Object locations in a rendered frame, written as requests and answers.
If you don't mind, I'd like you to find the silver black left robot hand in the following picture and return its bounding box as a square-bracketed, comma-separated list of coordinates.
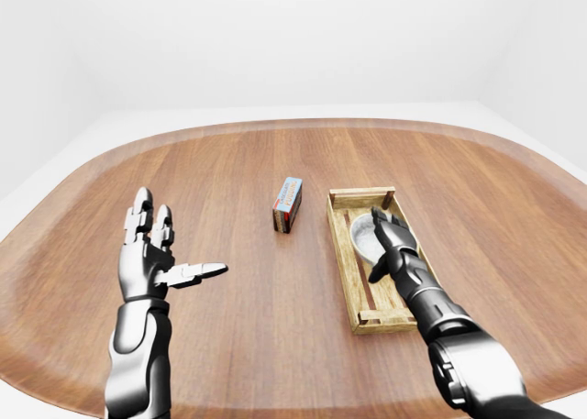
[117, 187, 229, 302]

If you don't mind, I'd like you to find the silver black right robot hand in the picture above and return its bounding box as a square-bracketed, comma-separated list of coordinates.
[367, 206, 419, 284]

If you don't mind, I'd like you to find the black bowl with pale inside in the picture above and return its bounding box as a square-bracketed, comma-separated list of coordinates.
[349, 213, 401, 265]

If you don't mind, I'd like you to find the wooden slat tray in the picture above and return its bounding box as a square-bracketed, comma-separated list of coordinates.
[327, 186, 439, 336]

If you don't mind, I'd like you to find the printed pudding box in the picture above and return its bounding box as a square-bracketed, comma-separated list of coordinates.
[271, 176, 304, 234]

